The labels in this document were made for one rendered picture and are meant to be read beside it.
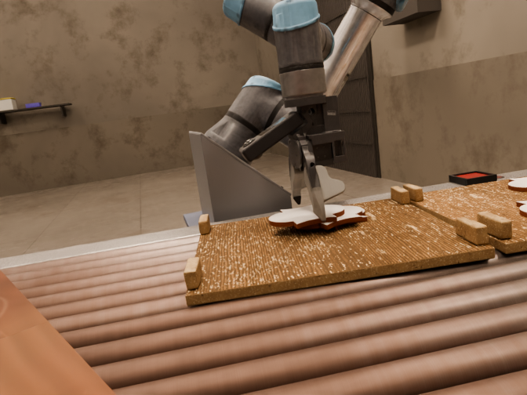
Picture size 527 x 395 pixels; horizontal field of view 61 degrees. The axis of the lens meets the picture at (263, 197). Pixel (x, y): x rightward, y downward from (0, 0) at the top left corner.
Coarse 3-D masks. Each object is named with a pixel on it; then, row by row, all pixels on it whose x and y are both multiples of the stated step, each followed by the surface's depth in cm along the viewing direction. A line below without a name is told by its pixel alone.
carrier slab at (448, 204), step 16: (432, 192) 93; (448, 192) 91; (464, 192) 89; (480, 192) 88; (496, 192) 86; (512, 192) 84; (432, 208) 81; (448, 208) 79; (464, 208) 78; (480, 208) 77; (496, 208) 75; (512, 208) 74; (512, 224) 67; (496, 240) 61; (512, 240) 60
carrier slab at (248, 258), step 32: (224, 224) 90; (256, 224) 87; (352, 224) 78; (384, 224) 75; (416, 224) 73; (448, 224) 71; (224, 256) 70; (256, 256) 68; (288, 256) 66; (320, 256) 64; (352, 256) 62; (384, 256) 61; (416, 256) 59; (448, 256) 58; (480, 256) 59; (224, 288) 57; (256, 288) 57; (288, 288) 58
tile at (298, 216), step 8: (296, 208) 83; (304, 208) 82; (312, 208) 81; (328, 208) 80; (336, 208) 79; (272, 216) 79; (280, 216) 79; (288, 216) 78; (296, 216) 77; (304, 216) 76; (312, 216) 76; (328, 216) 74; (336, 216) 76; (272, 224) 77; (280, 224) 75; (288, 224) 75; (296, 224) 73; (304, 224) 74; (312, 224) 74
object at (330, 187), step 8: (304, 168) 73; (320, 168) 74; (304, 176) 74; (320, 176) 73; (328, 176) 73; (320, 184) 72; (328, 184) 73; (336, 184) 73; (312, 192) 71; (320, 192) 71; (328, 192) 72; (336, 192) 72; (312, 200) 72; (320, 200) 71; (320, 208) 71; (320, 216) 71
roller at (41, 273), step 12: (144, 252) 84; (156, 252) 84; (168, 252) 84; (72, 264) 83; (84, 264) 82; (96, 264) 82; (108, 264) 82; (12, 276) 81; (24, 276) 81; (36, 276) 81
